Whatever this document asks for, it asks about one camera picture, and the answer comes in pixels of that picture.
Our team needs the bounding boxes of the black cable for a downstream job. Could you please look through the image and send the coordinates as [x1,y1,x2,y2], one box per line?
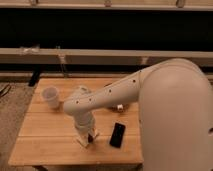
[0,83,12,98]

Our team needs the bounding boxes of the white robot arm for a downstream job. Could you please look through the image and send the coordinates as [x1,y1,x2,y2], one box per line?
[63,59,213,171]

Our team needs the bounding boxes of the black table leg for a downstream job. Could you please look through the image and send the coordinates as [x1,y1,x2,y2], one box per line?
[28,66,42,87]

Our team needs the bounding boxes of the black smartphone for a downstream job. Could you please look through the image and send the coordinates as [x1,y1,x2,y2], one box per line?
[109,123,126,148]

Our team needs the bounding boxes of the white plastic cup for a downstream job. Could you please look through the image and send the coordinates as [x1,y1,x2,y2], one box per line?
[41,86,60,109]

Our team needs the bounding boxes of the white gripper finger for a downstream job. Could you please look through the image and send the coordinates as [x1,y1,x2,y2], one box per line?
[76,135,89,148]
[93,130,100,140]

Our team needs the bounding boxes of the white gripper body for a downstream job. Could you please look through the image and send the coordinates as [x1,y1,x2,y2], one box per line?
[74,113,96,136]

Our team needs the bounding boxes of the white bottle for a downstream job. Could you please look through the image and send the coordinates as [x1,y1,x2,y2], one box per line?
[116,104,124,112]

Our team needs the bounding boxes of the wooden table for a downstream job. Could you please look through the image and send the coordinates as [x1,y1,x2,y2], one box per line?
[9,78,143,166]

